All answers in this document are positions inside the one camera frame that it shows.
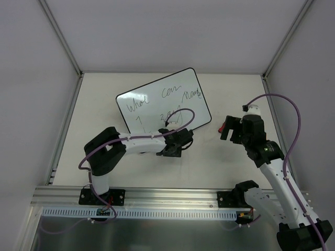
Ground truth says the red whiteboard eraser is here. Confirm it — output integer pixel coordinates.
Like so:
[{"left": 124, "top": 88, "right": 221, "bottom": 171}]
[{"left": 218, "top": 123, "right": 225, "bottom": 133}]

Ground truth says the white whiteboard black frame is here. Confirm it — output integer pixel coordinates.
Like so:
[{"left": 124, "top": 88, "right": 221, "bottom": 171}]
[{"left": 116, "top": 67, "right": 212, "bottom": 133}]

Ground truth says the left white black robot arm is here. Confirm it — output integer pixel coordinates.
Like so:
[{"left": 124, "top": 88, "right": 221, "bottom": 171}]
[{"left": 79, "top": 127, "right": 193, "bottom": 204}]

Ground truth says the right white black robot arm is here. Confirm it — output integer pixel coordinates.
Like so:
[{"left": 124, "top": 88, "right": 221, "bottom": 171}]
[{"left": 218, "top": 115, "right": 333, "bottom": 250}]

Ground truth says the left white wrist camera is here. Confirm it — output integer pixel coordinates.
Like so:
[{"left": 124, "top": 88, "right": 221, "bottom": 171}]
[{"left": 165, "top": 121, "right": 180, "bottom": 131}]

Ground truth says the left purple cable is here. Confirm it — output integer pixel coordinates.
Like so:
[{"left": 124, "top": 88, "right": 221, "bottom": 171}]
[{"left": 39, "top": 108, "right": 196, "bottom": 235}]

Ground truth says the purple cable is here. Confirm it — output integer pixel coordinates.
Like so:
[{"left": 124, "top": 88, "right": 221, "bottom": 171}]
[
  {"left": 222, "top": 93, "right": 330, "bottom": 251},
  {"left": 39, "top": 108, "right": 196, "bottom": 235}
]

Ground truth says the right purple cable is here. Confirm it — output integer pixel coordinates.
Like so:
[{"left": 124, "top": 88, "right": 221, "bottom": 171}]
[{"left": 222, "top": 93, "right": 330, "bottom": 251}]

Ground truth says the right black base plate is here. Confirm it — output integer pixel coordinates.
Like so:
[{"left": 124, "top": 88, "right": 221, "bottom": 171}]
[{"left": 216, "top": 191, "right": 249, "bottom": 208}]

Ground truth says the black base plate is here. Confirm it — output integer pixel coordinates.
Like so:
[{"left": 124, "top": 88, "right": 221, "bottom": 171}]
[
  {"left": 78, "top": 188, "right": 126, "bottom": 206},
  {"left": 216, "top": 191, "right": 249, "bottom": 208}
]

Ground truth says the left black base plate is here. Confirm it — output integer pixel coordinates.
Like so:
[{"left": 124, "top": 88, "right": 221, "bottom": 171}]
[{"left": 78, "top": 188, "right": 126, "bottom": 206}]

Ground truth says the aluminium mounting rail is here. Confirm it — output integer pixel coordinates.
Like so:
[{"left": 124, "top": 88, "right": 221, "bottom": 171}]
[{"left": 30, "top": 186, "right": 312, "bottom": 211}]

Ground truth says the right aluminium frame post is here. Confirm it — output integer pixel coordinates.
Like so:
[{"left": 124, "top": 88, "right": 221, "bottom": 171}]
[{"left": 262, "top": 0, "right": 315, "bottom": 79}]

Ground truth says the aluminium frame post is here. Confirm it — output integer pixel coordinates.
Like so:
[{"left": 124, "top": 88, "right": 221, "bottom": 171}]
[
  {"left": 262, "top": 0, "right": 315, "bottom": 79},
  {"left": 37, "top": 0, "right": 83, "bottom": 77}
]

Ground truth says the white slotted cable duct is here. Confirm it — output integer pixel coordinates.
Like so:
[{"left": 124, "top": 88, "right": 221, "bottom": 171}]
[{"left": 41, "top": 207, "right": 238, "bottom": 221}]

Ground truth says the left aluminium frame post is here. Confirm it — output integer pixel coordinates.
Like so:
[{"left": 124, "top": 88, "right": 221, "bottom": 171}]
[{"left": 37, "top": 0, "right": 83, "bottom": 77}]

